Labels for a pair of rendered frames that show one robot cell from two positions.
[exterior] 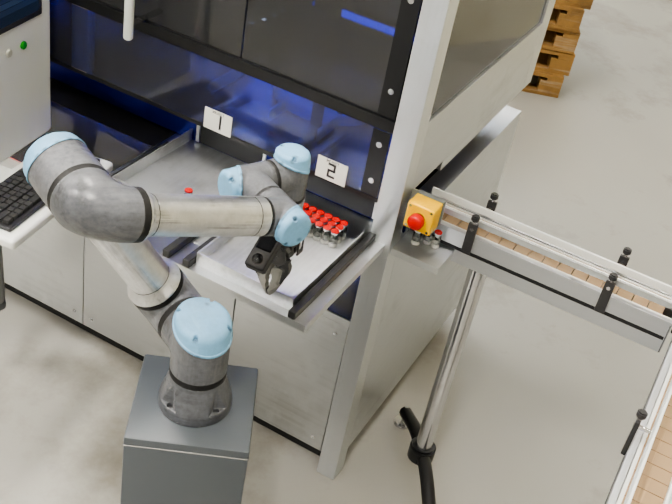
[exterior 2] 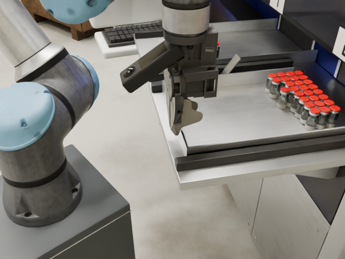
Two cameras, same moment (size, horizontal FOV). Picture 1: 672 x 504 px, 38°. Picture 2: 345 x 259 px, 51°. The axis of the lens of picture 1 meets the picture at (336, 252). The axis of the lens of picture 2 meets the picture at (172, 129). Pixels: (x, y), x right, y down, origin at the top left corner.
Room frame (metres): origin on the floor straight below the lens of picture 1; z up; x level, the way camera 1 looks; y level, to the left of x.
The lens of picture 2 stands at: (1.38, -0.33, 1.33)
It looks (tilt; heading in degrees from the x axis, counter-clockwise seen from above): 37 degrees down; 56
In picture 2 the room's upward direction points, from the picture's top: straight up
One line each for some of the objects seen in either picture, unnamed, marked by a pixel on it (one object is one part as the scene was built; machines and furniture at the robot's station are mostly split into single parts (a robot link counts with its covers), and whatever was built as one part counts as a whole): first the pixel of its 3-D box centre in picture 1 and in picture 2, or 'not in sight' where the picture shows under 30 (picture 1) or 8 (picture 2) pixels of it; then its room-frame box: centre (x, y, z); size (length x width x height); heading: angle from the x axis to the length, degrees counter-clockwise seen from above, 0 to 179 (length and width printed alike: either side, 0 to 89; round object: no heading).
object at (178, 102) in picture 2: (280, 265); (176, 100); (1.68, 0.11, 1.00); 0.05 x 0.02 x 0.09; 68
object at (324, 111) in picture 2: (310, 221); (304, 98); (2.01, 0.08, 0.91); 0.18 x 0.02 x 0.05; 68
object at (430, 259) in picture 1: (425, 249); not in sight; (2.04, -0.22, 0.87); 0.14 x 0.13 x 0.02; 158
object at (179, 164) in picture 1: (193, 175); (242, 42); (2.12, 0.40, 0.90); 0.34 x 0.26 x 0.04; 158
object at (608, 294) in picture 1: (543, 257); not in sight; (2.03, -0.51, 0.92); 0.69 x 0.15 x 0.16; 68
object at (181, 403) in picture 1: (196, 383); (39, 179); (1.44, 0.23, 0.84); 0.15 x 0.15 x 0.10
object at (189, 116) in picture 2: (280, 276); (187, 118); (1.70, 0.11, 0.95); 0.06 x 0.03 x 0.09; 158
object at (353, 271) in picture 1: (232, 221); (239, 79); (1.99, 0.27, 0.87); 0.70 x 0.48 x 0.02; 68
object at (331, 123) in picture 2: (315, 217); (313, 97); (2.03, 0.07, 0.91); 0.18 x 0.02 x 0.05; 68
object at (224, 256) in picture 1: (282, 247); (248, 107); (1.88, 0.13, 0.90); 0.34 x 0.26 x 0.04; 158
